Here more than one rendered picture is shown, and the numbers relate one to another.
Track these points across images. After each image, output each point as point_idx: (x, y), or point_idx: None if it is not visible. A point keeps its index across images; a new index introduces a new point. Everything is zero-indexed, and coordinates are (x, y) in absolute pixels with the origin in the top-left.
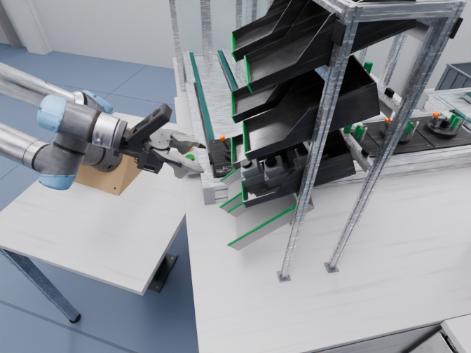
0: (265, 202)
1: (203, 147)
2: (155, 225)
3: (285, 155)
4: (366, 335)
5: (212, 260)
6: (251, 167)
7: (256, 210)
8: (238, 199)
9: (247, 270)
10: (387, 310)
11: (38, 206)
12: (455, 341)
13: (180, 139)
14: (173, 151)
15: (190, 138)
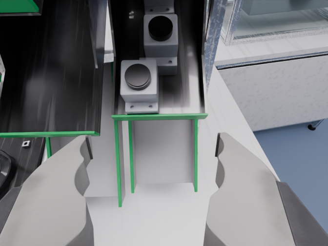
0: (139, 125)
1: (91, 141)
2: None
3: (117, 33)
4: (233, 100)
5: (174, 235)
6: (154, 69)
7: (145, 142)
8: (121, 166)
9: (185, 186)
10: (212, 85)
11: None
12: (223, 62)
13: (64, 214)
14: (229, 241)
15: (51, 169)
